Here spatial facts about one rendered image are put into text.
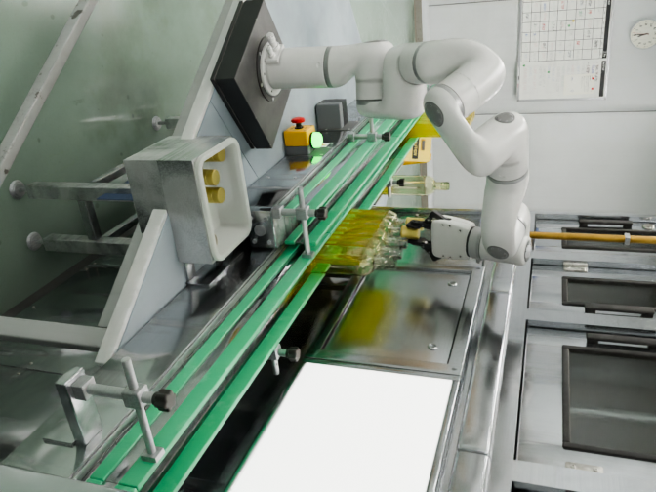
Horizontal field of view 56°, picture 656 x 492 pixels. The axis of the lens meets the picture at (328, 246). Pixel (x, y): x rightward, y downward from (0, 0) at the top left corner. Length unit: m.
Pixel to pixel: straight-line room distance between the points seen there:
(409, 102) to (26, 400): 1.05
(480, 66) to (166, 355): 0.78
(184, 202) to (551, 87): 6.29
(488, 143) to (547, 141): 6.26
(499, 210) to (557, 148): 6.17
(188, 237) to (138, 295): 0.16
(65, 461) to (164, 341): 0.29
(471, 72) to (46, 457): 0.95
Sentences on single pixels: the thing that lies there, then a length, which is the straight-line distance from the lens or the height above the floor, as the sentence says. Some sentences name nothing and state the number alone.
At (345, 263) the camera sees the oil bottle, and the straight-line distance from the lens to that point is 1.45.
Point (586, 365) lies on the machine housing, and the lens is 1.43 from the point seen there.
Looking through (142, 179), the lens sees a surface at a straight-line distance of 1.29.
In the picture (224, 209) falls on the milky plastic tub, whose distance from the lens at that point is 1.41.
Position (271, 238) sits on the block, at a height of 0.87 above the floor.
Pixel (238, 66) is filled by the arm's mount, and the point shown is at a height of 0.81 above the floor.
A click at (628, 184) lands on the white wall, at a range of 7.66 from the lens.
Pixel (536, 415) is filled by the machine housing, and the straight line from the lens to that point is 1.28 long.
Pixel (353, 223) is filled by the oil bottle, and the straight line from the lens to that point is 1.60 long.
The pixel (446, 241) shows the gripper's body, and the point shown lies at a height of 1.24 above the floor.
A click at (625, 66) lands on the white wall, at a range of 7.31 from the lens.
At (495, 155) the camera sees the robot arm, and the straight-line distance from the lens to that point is 1.20.
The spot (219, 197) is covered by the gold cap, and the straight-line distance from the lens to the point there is 1.33.
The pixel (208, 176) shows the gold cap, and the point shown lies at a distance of 1.30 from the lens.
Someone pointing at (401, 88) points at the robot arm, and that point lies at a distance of 1.35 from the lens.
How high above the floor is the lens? 1.46
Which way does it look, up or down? 19 degrees down
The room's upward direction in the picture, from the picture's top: 93 degrees clockwise
